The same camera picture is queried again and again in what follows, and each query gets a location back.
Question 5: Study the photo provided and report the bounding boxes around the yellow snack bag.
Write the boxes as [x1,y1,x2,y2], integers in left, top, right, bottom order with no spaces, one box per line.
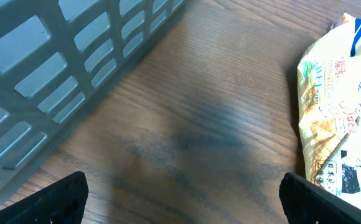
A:
[297,14,361,209]

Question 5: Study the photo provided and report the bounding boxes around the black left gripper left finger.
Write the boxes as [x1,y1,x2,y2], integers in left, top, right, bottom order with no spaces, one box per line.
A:
[0,171,89,224]

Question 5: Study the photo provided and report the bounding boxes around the grey plastic basket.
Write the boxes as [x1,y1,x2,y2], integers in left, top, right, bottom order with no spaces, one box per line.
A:
[0,0,185,206]

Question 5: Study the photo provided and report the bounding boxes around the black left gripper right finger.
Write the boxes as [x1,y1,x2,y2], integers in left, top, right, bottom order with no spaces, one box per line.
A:
[279,172,361,224]

